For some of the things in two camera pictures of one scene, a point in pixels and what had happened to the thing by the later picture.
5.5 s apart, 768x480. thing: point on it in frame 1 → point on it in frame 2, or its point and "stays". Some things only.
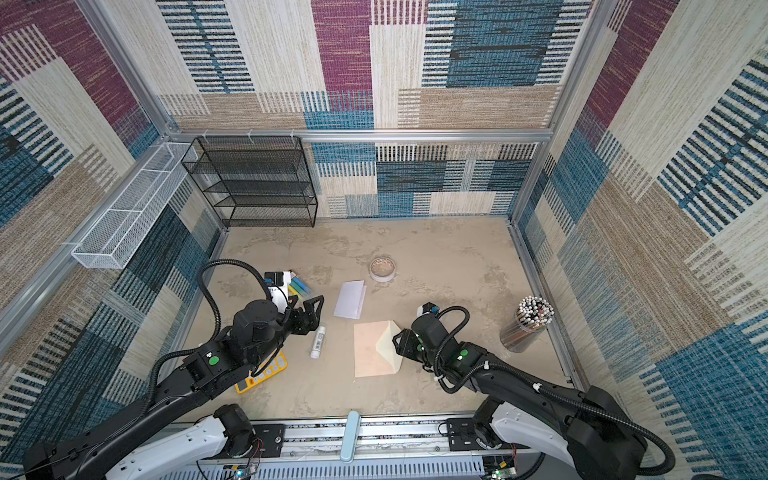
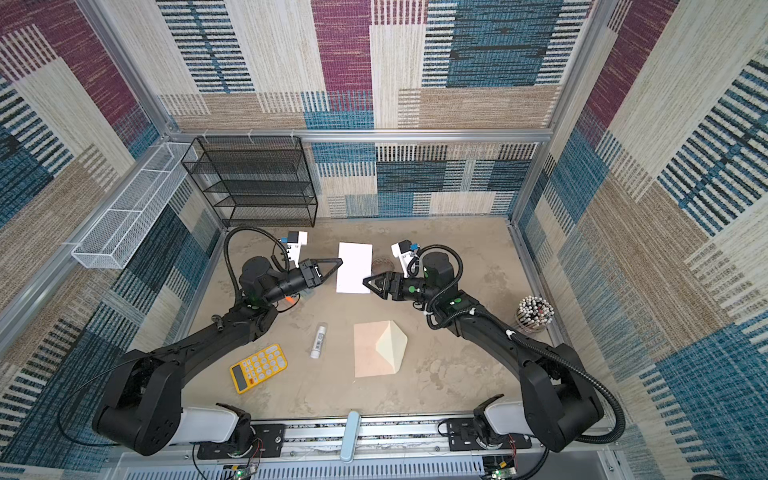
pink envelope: (375, 352) stays
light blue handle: (350, 436) stays
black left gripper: (311, 320) → (312, 274)
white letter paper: (351, 298) → (356, 266)
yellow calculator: (277, 363) stays
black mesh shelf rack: (255, 181) stays
